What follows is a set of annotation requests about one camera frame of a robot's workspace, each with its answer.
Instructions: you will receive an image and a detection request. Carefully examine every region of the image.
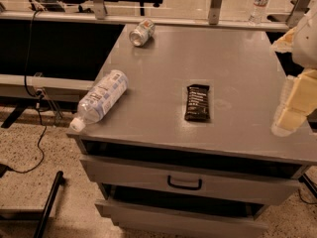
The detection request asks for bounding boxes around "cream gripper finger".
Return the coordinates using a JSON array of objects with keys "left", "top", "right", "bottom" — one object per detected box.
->
[
  {"left": 270, "top": 28, "right": 296, "bottom": 54},
  {"left": 271, "top": 68, "right": 317, "bottom": 137}
]

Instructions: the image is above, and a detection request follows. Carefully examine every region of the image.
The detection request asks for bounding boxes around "dark chocolate rxbar wrapper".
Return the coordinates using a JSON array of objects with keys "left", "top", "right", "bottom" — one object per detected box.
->
[{"left": 184, "top": 84, "right": 210, "bottom": 122}]

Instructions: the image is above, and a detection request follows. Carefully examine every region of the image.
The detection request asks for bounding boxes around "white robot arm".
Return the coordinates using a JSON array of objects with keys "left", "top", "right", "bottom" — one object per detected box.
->
[{"left": 270, "top": 4, "right": 317, "bottom": 137}]

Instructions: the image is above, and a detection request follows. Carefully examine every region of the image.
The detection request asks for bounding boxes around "clear water bottle in background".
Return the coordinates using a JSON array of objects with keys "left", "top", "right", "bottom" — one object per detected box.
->
[{"left": 249, "top": 0, "right": 269, "bottom": 25}]

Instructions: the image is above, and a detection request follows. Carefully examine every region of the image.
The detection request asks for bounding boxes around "clear bottle with blue label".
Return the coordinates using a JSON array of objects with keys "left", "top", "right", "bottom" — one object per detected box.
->
[{"left": 70, "top": 70, "right": 128, "bottom": 132}]

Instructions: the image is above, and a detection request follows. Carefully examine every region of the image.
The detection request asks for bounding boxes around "grey drawer cabinet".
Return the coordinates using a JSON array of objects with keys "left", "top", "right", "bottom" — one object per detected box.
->
[{"left": 73, "top": 27, "right": 316, "bottom": 238}]

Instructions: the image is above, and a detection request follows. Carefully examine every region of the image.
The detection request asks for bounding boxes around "silver soda can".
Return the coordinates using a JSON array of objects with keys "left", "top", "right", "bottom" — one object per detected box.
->
[{"left": 129, "top": 19, "right": 156, "bottom": 47}]

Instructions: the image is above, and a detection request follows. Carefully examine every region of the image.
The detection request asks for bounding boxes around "upper grey drawer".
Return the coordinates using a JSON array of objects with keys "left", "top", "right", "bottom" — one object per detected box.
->
[{"left": 80, "top": 155, "right": 299, "bottom": 205}]

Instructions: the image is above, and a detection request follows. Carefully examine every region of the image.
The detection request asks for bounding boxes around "grey drawer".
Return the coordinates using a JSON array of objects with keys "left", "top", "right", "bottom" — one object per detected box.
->
[
  {"left": 80, "top": 155, "right": 299, "bottom": 205},
  {"left": 95, "top": 198, "right": 268, "bottom": 238}
]

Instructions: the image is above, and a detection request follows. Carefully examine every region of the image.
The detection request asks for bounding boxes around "lower grey drawer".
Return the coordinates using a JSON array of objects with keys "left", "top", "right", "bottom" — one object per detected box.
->
[{"left": 95, "top": 198, "right": 268, "bottom": 238}]

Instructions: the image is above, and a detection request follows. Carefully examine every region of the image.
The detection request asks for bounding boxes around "black metal leg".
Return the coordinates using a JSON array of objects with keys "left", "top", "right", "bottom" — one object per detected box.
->
[{"left": 33, "top": 171, "right": 64, "bottom": 238}]

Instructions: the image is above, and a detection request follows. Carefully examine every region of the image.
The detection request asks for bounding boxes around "black drawer handle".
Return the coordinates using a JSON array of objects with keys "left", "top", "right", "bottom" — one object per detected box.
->
[{"left": 166, "top": 176, "right": 202, "bottom": 191}]

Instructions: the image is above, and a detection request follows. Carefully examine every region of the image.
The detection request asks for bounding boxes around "grey metal rail frame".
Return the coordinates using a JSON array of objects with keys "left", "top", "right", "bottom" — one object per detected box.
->
[{"left": 1, "top": 0, "right": 304, "bottom": 32}]

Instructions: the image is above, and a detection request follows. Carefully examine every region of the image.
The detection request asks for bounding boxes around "black power cable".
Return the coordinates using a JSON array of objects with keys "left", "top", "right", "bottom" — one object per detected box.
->
[{"left": 6, "top": 10, "right": 48, "bottom": 175}]

